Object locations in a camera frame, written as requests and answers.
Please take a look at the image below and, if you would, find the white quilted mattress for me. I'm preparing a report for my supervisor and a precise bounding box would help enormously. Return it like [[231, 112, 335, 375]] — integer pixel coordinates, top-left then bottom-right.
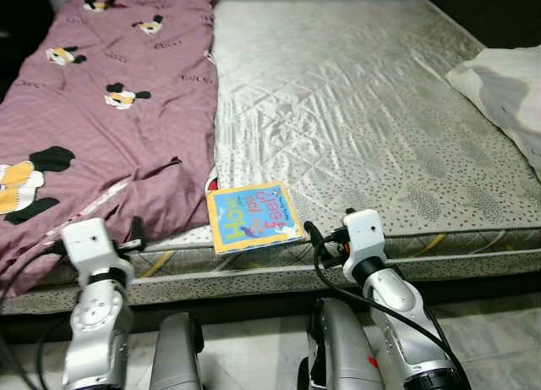
[[0, 0, 541, 315]]

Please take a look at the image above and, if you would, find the grey left robot leg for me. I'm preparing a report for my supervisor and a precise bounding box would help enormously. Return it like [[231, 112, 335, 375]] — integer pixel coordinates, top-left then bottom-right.
[[150, 312, 205, 390]]

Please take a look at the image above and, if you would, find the grey right robot leg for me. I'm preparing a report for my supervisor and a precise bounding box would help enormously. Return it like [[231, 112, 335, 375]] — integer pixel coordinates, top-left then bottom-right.
[[298, 297, 386, 390]]

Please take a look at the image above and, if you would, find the mauve blanket cartoon print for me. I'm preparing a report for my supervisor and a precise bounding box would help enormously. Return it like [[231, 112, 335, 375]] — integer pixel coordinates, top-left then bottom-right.
[[0, 0, 221, 298]]

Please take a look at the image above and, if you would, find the black tufted headboard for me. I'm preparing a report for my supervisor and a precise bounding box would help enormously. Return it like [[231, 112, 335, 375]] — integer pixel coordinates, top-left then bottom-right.
[[427, 0, 541, 51]]

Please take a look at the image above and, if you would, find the blue yellow children's book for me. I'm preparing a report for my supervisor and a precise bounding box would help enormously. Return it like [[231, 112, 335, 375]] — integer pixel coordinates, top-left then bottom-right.
[[205, 182, 307, 255]]

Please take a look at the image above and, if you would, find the grey robot leg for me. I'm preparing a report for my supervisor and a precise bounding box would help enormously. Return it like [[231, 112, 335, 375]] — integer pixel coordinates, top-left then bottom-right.
[[298, 297, 386, 390], [150, 312, 205, 390]]

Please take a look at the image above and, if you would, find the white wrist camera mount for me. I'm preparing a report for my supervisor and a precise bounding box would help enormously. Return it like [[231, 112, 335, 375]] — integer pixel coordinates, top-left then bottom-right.
[[62, 218, 136, 287], [342, 208, 391, 283]]

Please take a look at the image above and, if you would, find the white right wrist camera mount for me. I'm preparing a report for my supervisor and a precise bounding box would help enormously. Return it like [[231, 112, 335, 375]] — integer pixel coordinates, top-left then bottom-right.
[[342, 208, 391, 283]]

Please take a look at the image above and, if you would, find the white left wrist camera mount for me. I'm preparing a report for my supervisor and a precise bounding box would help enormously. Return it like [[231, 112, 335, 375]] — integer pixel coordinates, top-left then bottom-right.
[[62, 218, 136, 287]]

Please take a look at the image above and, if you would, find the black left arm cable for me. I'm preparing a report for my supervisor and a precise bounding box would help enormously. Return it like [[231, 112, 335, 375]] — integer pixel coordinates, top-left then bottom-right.
[[32, 316, 67, 390], [0, 240, 70, 390]]

